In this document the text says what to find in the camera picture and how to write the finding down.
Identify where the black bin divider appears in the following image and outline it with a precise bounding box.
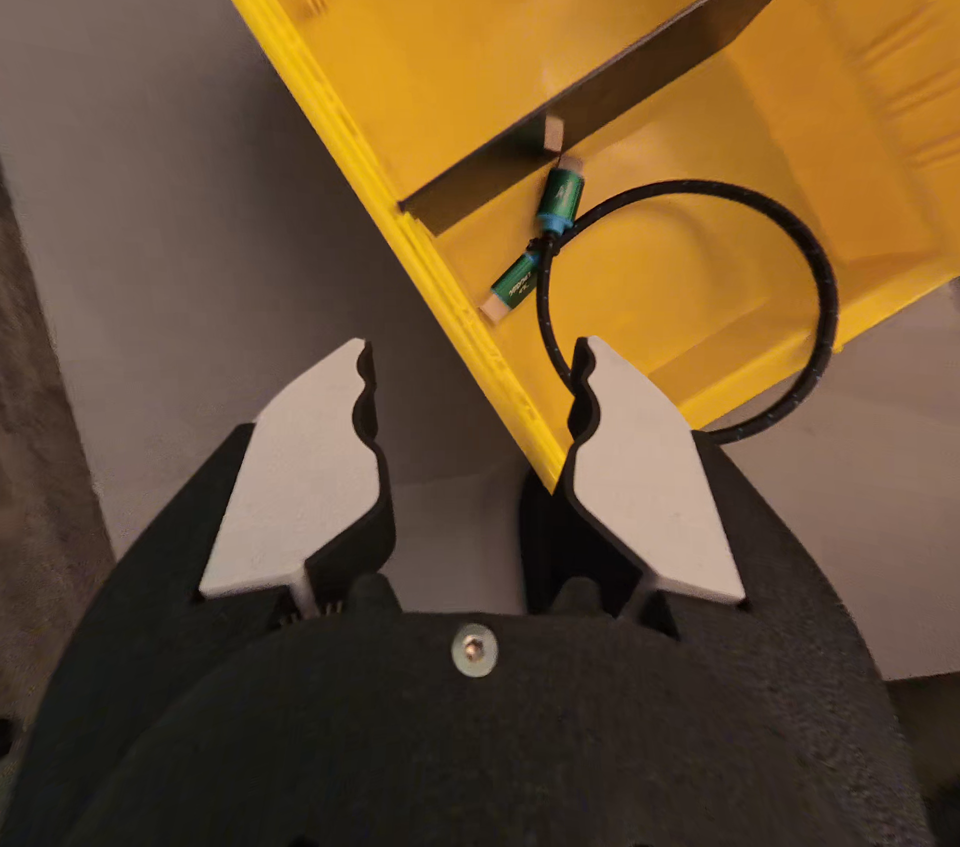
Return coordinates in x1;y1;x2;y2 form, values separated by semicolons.
397;0;886;237

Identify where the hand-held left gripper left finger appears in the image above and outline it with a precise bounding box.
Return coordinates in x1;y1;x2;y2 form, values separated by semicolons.
197;337;397;612

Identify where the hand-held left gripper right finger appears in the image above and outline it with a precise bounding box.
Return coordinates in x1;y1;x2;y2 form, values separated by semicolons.
561;334;747;619

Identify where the black braided hdmi cable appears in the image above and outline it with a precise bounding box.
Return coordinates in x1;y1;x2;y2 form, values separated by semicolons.
480;157;840;447

